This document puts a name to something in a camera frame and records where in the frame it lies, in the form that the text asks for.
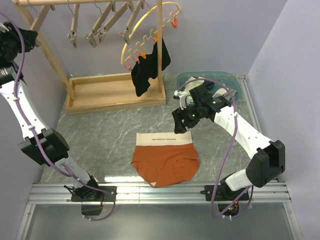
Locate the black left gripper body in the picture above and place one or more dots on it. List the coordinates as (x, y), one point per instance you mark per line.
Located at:
(27, 45)

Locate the black underwear hanging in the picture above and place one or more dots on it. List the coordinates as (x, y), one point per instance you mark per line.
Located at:
(143, 70)

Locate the grey garment in basket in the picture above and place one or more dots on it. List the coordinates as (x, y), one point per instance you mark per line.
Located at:
(224, 93)

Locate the wooden drying rack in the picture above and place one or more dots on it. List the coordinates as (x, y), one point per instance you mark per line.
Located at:
(94, 78)

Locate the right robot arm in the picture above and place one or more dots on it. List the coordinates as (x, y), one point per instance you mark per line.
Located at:
(267, 157)

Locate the teal plastic laundry basket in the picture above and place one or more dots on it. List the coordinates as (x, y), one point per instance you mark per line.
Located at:
(224, 78)

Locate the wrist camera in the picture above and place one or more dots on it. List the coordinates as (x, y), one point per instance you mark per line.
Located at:
(4, 27)
(184, 98)

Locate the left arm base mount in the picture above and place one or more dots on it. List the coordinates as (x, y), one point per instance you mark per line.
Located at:
(92, 201)

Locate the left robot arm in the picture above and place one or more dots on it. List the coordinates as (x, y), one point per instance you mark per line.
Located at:
(41, 143)

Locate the aluminium rail frame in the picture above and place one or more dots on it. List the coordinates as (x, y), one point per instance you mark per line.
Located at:
(103, 143)

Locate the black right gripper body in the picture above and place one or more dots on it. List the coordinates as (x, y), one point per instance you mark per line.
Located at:
(195, 111)

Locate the navy garment in basket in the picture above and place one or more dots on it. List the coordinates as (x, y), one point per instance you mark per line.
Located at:
(209, 85)

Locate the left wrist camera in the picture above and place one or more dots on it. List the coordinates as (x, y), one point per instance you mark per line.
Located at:
(4, 27)

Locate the orange and cream underwear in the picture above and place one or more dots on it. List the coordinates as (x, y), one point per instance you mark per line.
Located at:
(165, 159)

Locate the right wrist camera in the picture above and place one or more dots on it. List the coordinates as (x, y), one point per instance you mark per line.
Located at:
(184, 98)

